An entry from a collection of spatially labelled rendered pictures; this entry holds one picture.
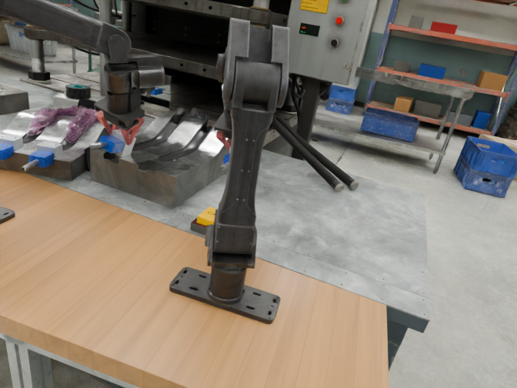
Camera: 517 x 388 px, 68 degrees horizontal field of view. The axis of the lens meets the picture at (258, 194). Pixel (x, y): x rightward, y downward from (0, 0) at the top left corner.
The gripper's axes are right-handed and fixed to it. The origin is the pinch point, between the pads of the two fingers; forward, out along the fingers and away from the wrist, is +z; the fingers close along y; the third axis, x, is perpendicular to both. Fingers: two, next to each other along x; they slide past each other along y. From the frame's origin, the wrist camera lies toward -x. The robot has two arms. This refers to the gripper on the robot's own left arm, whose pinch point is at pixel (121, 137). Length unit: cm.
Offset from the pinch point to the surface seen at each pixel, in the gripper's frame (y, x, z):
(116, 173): -2.6, 5.2, 7.6
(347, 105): 9, -520, 252
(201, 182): -19.8, -9.0, 10.6
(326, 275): -61, 6, -1
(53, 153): 13.7, 10.0, 7.3
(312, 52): -18, -89, 0
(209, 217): -31.8, 6.8, 1.6
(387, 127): -62, -346, 158
